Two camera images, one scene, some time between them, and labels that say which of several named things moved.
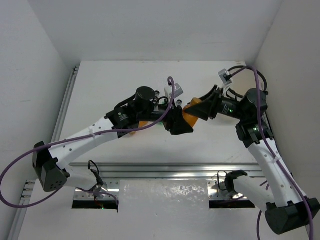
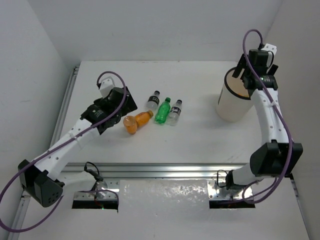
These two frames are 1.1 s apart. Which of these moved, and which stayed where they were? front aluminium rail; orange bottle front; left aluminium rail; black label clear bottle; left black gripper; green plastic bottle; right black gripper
Moved: orange bottle front; left black gripper; right black gripper
Stayed: left aluminium rail; black label clear bottle; green plastic bottle; front aluminium rail
